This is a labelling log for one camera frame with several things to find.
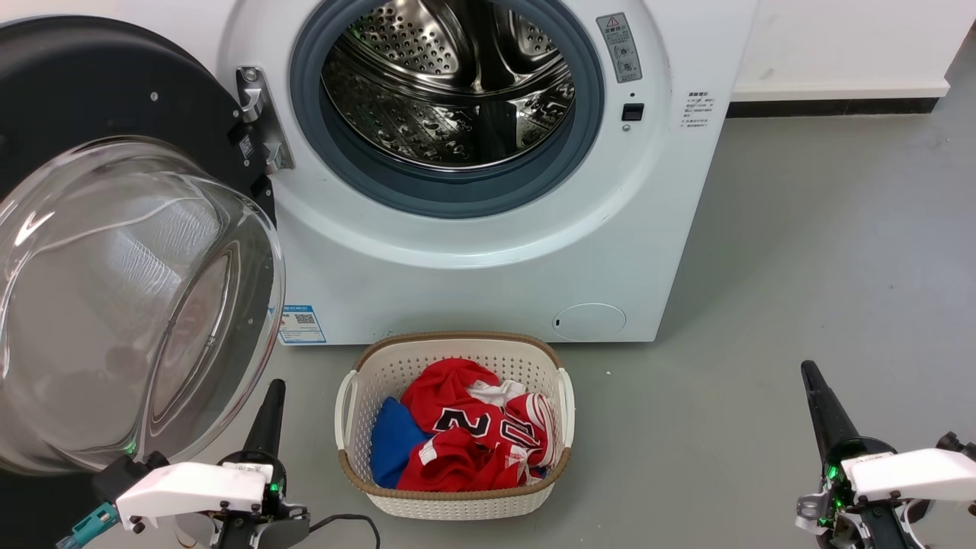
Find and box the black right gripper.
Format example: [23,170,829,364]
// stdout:
[797,361,897,531]

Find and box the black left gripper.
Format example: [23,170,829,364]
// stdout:
[221,379,310,523]

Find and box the round black glass washer door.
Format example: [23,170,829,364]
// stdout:
[0,15,287,549]

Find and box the white front-load washing machine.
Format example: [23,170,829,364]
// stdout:
[217,0,761,345]

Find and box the metal door hinge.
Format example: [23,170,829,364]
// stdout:
[235,66,296,175]

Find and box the blue energy label sticker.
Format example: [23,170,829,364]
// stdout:
[278,305,327,345]

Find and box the blue garment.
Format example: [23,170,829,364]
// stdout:
[371,396,432,490]

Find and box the red basketball jersey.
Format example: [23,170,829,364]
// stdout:
[396,358,557,492]

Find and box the white plastic laundry basket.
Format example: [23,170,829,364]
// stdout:
[334,331,576,521]

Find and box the white cloth piece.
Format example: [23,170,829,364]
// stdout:
[467,379,527,407]

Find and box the round white filter cover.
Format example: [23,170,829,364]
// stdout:
[552,303,628,342]

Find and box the small printed text sticker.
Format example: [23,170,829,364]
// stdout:
[680,91,715,130]

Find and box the grey warning sticker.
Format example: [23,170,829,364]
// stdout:
[596,12,644,84]

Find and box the teal cable connector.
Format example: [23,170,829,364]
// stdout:
[57,503,121,549]

